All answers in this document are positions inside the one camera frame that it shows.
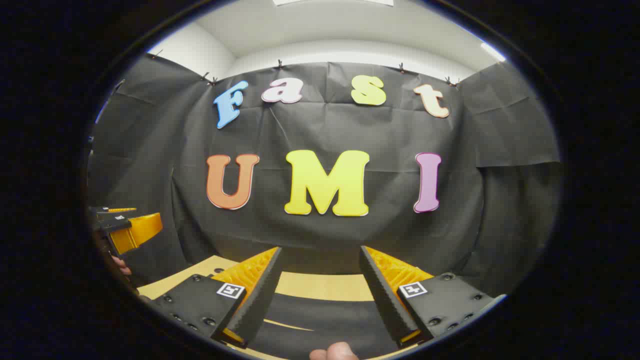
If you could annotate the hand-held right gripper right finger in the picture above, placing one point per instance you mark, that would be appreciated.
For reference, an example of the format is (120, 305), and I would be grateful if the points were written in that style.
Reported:
(385, 300)

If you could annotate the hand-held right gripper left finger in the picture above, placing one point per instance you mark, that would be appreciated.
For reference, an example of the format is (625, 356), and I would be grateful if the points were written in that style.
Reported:
(260, 300)

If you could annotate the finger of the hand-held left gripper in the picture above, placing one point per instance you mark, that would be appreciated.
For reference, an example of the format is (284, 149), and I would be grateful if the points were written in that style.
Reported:
(117, 224)
(100, 210)

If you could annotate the black backdrop cloth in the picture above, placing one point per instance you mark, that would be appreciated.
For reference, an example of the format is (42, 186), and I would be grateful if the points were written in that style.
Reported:
(325, 130)

